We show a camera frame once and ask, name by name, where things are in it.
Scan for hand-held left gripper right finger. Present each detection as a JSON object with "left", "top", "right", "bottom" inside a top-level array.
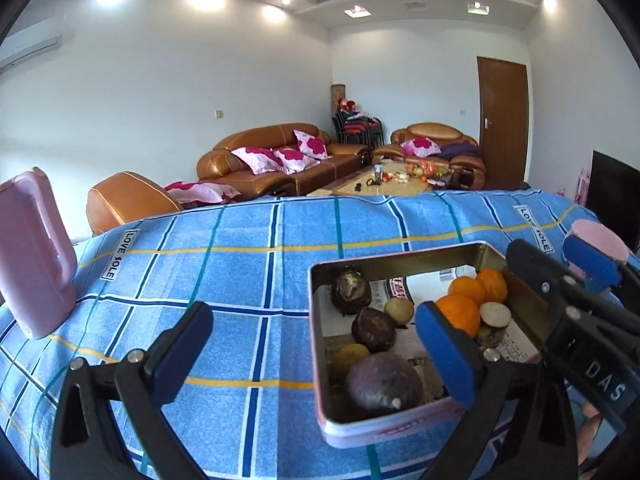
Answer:
[{"left": 414, "top": 301, "right": 583, "bottom": 480}]

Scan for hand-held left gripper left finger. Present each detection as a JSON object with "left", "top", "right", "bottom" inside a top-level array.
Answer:
[{"left": 50, "top": 301, "right": 216, "bottom": 480}]

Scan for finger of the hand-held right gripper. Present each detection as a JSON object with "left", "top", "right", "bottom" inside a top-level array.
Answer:
[
  {"left": 506, "top": 239, "right": 601, "bottom": 321},
  {"left": 562, "top": 234, "right": 640, "bottom": 321}
]

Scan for large orange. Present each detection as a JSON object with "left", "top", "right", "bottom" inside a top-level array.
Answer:
[{"left": 435, "top": 294, "right": 482, "bottom": 338}]

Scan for small orange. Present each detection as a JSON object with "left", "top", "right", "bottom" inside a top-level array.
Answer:
[
  {"left": 446, "top": 276, "right": 487, "bottom": 307},
  {"left": 475, "top": 268, "right": 508, "bottom": 303}
]

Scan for small printed jar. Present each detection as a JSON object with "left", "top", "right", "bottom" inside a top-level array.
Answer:
[{"left": 475, "top": 301, "right": 513, "bottom": 350}]

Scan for tan longan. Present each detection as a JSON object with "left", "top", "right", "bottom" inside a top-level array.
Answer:
[
  {"left": 383, "top": 297, "right": 416, "bottom": 326},
  {"left": 332, "top": 343, "right": 372, "bottom": 376}
]

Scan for purple mangosteen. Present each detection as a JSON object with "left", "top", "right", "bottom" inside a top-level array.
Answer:
[{"left": 346, "top": 351, "right": 425, "bottom": 416}]

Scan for dark purple passion fruit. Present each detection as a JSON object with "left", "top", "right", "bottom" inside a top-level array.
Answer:
[{"left": 351, "top": 306, "right": 397, "bottom": 353}]

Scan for pink rectangular tin box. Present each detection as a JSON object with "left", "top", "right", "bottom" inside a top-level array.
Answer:
[{"left": 307, "top": 241, "right": 551, "bottom": 448}]

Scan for brown wrinkled passion fruit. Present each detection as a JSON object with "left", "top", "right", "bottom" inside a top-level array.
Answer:
[{"left": 331, "top": 269, "right": 372, "bottom": 317}]

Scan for person's right hand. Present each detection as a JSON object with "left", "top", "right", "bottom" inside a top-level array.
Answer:
[{"left": 577, "top": 402, "right": 603, "bottom": 468}]

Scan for pink cartoon cup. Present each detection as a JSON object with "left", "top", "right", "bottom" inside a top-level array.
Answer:
[{"left": 565, "top": 219, "right": 630, "bottom": 281}]

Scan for black television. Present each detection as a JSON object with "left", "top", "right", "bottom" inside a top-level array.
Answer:
[{"left": 585, "top": 150, "right": 640, "bottom": 256}]

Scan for blue checked tablecloth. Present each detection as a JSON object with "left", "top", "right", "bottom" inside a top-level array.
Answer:
[{"left": 0, "top": 187, "right": 640, "bottom": 480}]

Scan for purple blanket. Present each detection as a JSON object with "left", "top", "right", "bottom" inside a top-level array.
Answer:
[{"left": 440, "top": 142, "right": 482, "bottom": 160}]

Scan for heap of colourful snacks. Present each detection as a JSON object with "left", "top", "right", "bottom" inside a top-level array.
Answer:
[{"left": 395, "top": 160, "right": 451, "bottom": 181}]

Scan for brown wooden door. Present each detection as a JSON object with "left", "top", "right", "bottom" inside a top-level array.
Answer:
[{"left": 476, "top": 56, "right": 530, "bottom": 192}]

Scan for pink floral cushion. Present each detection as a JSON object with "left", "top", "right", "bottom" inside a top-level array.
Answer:
[
  {"left": 401, "top": 137, "right": 441, "bottom": 158},
  {"left": 272, "top": 146, "right": 321, "bottom": 173},
  {"left": 292, "top": 130, "right": 331, "bottom": 160},
  {"left": 164, "top": 178, "right": 241, "bottom": 203},
  {"left": 231, "top": 146, "right": 283, "bottom": 175}
]

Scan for brown leather chaise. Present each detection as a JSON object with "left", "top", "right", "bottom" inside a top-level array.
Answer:
[{"left": 86, "top": 171, "right": 183, "bottom": 237}]

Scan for pink electric kettle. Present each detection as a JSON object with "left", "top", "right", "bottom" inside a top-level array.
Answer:
[{"left": 0, "top": 167, "right": 78, "bottom": 341}]

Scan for brown leather armchair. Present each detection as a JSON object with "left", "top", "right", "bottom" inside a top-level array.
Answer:
[{"left": 372, "top": 122, "right": 487, "bottom": 191}]

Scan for wooden coffee table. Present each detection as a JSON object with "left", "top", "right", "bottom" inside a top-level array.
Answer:
[{"left": 306, "top": 162, "right": 453, "bottom": 197}]

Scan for brown leather sofa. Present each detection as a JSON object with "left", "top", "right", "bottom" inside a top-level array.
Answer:
[{"left": 196, "top": 122, "right": 373, "bottom": 198}]

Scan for stacked dark chairs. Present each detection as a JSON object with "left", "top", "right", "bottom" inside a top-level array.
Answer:
[{"left": 331, "top": 110, "right": 383, "bottom": 148}]

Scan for white air conditioner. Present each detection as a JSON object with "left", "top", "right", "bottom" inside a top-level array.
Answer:
[{"left": 0, "top": 15, "right": 63, "bottom": 72}]

